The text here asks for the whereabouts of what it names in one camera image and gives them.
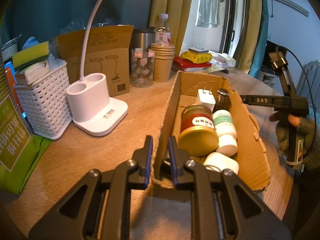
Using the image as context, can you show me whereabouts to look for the white earbuds case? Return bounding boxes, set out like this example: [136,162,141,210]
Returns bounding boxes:
[203,152,239,175]

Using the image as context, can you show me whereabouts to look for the cardboard box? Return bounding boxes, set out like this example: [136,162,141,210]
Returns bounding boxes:
[151,71,270,202]

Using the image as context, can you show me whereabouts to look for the brown leather wristwatch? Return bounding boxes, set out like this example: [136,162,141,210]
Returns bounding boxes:
[213,88,230,113]

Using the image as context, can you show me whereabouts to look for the white pill bottle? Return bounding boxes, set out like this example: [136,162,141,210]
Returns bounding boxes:
[213,109,238,157]

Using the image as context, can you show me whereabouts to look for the gold lid jar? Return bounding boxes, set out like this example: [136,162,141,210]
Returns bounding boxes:
[178,103,219,157]

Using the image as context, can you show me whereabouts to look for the white power adapter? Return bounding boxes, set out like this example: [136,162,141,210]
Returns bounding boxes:
[196,89,216,112]

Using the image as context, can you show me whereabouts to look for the gloved right hand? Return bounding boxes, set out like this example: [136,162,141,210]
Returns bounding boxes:
[269,112,319,171]

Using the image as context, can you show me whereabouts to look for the teal curtain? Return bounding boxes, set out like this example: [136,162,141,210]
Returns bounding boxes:
[249,0,269,79]

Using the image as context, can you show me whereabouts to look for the black monitor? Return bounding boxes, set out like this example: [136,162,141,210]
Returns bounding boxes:
[265,40,278,56]

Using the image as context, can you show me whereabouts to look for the white tissue packages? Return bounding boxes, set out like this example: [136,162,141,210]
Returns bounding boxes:
[209,50,236,69]

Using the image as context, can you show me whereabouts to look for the green paper bag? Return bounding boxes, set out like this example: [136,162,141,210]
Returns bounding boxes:
[1,61,52,195]

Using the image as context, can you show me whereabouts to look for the white desk lamp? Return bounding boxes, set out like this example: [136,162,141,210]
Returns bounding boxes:
[66,0,128,137]

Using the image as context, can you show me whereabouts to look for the yellow snack package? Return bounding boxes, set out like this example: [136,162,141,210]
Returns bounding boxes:
[180,51,213,64]

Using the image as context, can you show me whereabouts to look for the white plastic basket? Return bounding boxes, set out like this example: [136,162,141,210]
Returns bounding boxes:
[14,60,72,140]

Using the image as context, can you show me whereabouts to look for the red flat package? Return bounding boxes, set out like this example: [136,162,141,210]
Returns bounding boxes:
[172,57,212,72]

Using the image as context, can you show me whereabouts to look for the hanging grey towel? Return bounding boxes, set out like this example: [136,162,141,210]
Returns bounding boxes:
[195,0,225,28]

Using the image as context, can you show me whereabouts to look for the stack of paper cups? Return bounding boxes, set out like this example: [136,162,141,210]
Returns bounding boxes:
[150,42,176,82]

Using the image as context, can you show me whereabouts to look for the clear plastic water bottle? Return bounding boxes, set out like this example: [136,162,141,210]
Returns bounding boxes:
[155,13,171,44]

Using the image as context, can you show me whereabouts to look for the patterned glass jar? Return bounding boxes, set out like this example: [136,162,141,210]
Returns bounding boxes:
[131,48,155,88]

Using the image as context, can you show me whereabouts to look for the brown lamp packaging box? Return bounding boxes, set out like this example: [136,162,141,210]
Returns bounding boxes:
[56,25,134,97]

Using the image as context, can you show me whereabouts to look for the yellow curtain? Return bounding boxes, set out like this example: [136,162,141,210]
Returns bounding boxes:
[148,0,191,56]

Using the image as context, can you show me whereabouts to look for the stainless steel thermos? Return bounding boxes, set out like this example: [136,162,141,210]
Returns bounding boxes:
[130,27,156,49]

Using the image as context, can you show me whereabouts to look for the yellow green sponge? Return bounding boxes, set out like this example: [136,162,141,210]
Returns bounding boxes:
[12,41,49,70]

